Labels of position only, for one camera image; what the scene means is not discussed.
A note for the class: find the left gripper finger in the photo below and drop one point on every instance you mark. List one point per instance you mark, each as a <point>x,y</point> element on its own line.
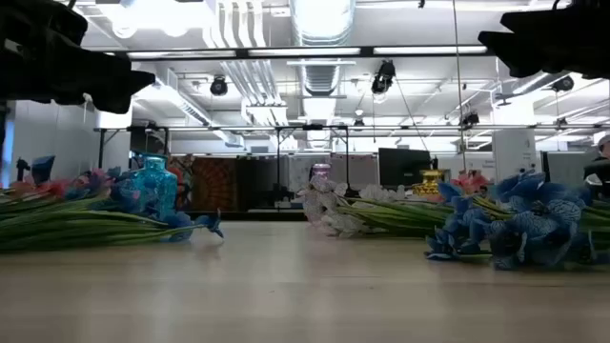
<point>116,97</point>
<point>131,74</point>

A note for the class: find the black ceiling spotlight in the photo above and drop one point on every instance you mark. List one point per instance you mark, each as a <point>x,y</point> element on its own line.
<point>563,84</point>
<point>383,76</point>
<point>218,86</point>
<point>471,118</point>

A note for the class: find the black overhead light bar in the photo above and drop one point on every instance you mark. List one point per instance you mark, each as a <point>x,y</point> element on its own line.
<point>367,51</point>

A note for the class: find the yellow glass vase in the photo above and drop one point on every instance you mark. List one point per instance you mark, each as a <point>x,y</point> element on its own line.
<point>429,183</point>

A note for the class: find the white cabinet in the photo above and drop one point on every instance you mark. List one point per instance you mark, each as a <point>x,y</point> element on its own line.
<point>514,152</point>

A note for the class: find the pink glass vase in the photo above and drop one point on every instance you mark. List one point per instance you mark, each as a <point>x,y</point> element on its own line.
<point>320,170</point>

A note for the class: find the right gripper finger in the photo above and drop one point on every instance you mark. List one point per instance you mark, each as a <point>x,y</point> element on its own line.
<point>500,40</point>
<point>519,64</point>

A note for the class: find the blue artificial flower bunch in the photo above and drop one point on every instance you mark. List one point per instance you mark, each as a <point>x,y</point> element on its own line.
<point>450,240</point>
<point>178,220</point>
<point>543,219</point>

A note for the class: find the black computer monitor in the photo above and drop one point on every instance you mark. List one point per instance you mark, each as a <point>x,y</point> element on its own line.
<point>405,167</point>

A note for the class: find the teal glass vase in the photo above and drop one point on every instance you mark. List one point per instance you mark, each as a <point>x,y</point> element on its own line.
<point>157,186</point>

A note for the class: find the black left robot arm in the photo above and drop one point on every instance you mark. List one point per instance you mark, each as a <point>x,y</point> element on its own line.
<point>38,21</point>

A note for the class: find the small blue-lit monitor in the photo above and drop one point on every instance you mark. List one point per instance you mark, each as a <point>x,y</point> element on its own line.
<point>43,169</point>

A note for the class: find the orange mandala tapestry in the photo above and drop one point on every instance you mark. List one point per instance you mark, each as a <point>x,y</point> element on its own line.
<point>214,183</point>

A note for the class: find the person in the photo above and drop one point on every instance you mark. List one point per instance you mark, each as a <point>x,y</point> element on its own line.
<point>601,171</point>

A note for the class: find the silver ceiling air duct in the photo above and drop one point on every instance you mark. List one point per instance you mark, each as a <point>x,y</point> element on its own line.
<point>323,19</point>

